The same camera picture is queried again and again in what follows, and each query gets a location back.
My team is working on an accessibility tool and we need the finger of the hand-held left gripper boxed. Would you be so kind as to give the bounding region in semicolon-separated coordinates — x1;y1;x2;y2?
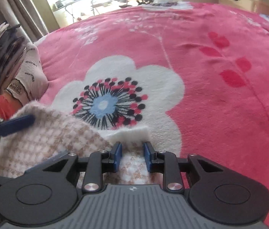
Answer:
0;114;36;138
25;151;69;173

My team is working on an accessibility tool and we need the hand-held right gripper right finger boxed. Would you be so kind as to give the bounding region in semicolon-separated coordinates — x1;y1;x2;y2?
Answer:
143;142;223;193

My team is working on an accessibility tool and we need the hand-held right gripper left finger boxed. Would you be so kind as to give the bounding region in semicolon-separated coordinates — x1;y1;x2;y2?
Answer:
42;141;123;193

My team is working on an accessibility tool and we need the beige checked knit cardigan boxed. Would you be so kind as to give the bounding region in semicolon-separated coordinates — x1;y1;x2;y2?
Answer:
0;101;163;186

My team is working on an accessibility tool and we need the stack of dark folded clothes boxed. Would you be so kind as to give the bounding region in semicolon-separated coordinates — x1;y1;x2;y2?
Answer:
0;23;27;93

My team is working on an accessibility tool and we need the person's foot in white sock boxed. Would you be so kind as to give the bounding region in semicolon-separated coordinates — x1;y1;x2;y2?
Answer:
7;42;49;106

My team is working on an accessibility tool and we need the pink floral blanket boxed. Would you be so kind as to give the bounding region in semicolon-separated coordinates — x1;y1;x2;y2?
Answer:
33;1;269;229

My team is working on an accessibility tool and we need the grey curtain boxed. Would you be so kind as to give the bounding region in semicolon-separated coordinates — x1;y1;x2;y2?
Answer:
0;0;50;41

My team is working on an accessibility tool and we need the folding table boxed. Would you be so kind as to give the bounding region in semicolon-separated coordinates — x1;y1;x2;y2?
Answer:
52;0;94;25

